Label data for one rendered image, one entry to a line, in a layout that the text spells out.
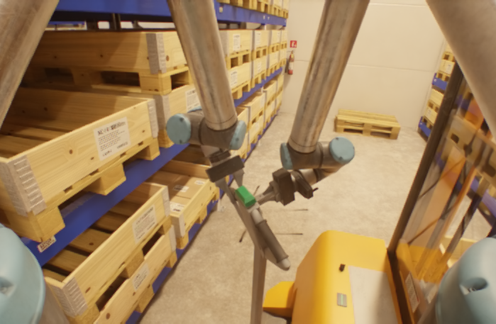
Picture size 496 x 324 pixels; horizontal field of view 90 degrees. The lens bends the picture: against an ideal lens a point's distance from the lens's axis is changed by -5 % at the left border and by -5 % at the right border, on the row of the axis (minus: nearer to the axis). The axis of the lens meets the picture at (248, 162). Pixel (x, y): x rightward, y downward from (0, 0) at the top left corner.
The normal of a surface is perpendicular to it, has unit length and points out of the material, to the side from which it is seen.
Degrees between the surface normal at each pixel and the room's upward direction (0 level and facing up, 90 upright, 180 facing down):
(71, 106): 90
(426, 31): 90
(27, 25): 99
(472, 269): 36
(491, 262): 5
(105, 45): 90
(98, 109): 90
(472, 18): 79
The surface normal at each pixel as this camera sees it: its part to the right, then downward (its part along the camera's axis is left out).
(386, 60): -0.28, 0.44
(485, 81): -0.99, 0.11
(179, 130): -0.40, 0.23
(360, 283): 0.03, -0.88
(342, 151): 0.21, -0.33
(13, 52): 0.97, 0.22
